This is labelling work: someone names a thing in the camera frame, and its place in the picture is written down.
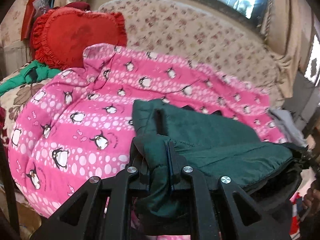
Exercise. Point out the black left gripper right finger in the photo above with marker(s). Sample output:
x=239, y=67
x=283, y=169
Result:
x=218, y=208

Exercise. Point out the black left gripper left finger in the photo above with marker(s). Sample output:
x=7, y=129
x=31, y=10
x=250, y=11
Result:
x=101, y=208

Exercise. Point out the dark green puffer jacket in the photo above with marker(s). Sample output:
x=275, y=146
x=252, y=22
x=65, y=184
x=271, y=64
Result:
x=217, y=146

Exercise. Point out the pink penguin fleece blanket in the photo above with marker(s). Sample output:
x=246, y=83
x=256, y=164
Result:
x=79, y=124

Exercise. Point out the grey fleece garment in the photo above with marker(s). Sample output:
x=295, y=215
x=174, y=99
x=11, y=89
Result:
x=284, y=122

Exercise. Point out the green cloth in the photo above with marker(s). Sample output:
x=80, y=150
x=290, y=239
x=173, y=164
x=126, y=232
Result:
x=34, y=72

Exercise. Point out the red ruffled pillow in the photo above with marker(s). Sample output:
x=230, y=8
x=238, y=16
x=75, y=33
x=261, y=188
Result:
x=59, y=37

